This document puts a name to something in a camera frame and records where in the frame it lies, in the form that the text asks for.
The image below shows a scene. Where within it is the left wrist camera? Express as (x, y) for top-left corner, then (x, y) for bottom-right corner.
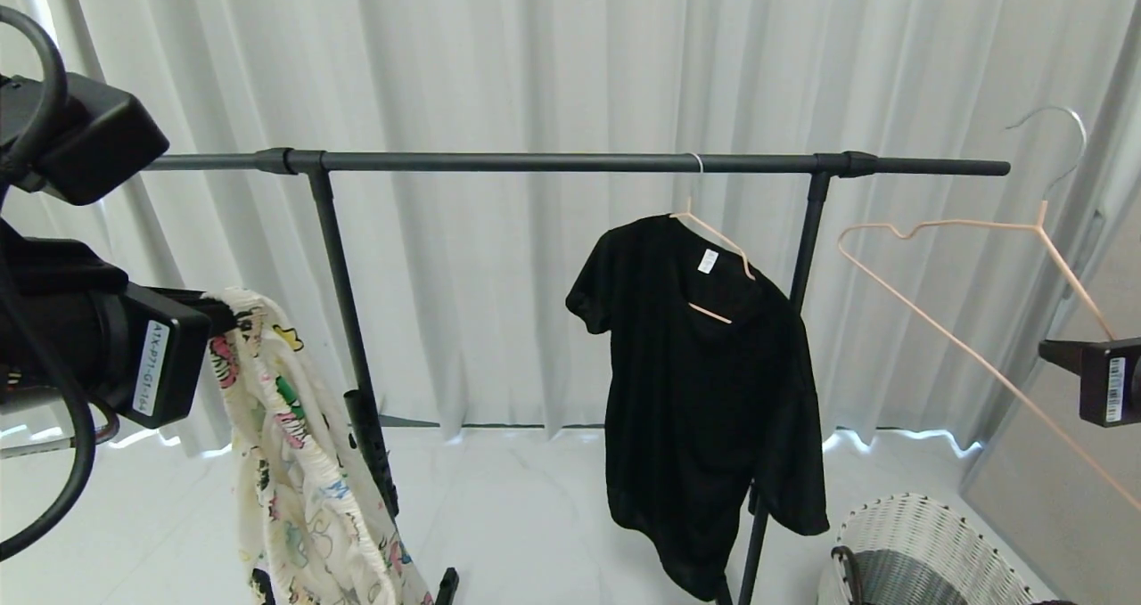
(0, 73), (170, 276)

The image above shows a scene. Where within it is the white curtain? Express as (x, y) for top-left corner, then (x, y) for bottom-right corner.
(0, 0), (1141, 454)

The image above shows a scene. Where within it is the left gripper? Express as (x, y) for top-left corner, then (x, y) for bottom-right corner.
(0, 280), (212, 429)

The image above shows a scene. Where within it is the black garment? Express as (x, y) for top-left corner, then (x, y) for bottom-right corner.
(566, 215), (830, 601)

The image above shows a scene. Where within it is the white laundry basket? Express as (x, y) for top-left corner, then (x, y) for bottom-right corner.
(816, 494), (1039, 605)

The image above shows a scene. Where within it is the black clothes rack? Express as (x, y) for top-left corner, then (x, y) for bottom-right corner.
(143, 148), (1011, 605)

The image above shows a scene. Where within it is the cream printed garment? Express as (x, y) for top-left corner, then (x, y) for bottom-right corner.
(205, 289), (435, 605)

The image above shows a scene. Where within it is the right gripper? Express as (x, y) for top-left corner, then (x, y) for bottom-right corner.
(1079, 338), (1141, 428)

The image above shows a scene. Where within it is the pink clothes hanger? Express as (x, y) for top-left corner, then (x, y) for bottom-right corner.
(836, 106), (1141, 512)
(669, 153), (757, 325)

